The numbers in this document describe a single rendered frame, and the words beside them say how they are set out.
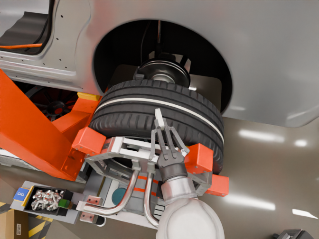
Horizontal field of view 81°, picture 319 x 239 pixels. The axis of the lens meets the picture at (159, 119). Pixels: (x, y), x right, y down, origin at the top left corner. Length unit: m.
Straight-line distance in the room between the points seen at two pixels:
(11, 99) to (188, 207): 0.69
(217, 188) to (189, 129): 0.33
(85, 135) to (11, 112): 0.26
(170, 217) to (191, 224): 0.03
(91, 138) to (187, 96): 0.39
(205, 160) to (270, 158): 1.53
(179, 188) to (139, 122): 0.26
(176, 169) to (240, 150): 1.54
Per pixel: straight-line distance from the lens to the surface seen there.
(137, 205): 0.82
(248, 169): 1.99
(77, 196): 1.40
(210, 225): 0.31
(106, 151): 0.71
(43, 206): 1.33
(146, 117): 0.65
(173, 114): 0.67
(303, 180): 2.20
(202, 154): 0.63
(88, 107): 1.38
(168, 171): 0.53
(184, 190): 0.51
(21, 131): 0.88
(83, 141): 0.72
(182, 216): 0.31
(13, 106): 0.83
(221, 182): 0.91
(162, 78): 1.12
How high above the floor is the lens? 1.73
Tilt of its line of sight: 58 degrees down
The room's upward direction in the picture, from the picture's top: straight up
